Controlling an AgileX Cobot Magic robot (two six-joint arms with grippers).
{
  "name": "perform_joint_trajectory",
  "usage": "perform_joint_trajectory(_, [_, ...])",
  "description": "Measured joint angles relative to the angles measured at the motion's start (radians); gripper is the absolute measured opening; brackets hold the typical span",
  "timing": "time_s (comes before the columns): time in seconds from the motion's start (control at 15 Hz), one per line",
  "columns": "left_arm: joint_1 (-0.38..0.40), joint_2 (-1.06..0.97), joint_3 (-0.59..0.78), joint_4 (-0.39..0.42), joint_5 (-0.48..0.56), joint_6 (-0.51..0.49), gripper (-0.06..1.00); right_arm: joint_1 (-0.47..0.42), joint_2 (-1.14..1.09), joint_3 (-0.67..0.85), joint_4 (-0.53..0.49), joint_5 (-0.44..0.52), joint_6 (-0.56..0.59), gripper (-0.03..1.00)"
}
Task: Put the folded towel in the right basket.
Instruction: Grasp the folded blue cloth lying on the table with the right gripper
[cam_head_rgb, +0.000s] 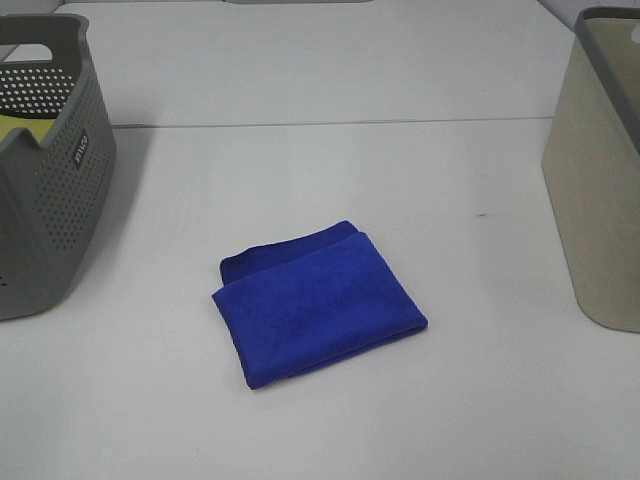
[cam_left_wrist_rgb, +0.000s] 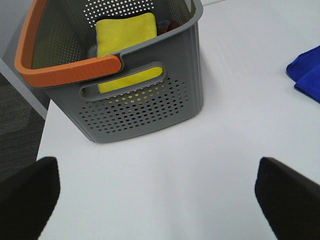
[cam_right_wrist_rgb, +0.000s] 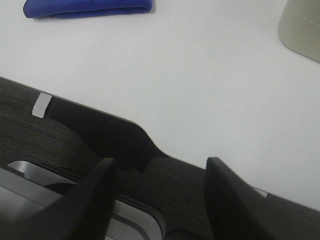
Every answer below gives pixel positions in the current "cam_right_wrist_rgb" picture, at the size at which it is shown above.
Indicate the white tape strip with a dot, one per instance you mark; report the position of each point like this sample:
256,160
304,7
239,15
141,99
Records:
41,104

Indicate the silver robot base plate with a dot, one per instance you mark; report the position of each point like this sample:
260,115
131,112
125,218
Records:
26,188

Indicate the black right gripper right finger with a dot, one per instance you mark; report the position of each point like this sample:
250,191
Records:
234,209

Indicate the blue towel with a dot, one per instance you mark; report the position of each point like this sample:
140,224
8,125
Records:
69,9

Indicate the beige plastic basket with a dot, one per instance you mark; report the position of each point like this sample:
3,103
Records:
299,27

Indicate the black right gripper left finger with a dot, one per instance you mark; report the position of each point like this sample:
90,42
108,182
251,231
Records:
83,213

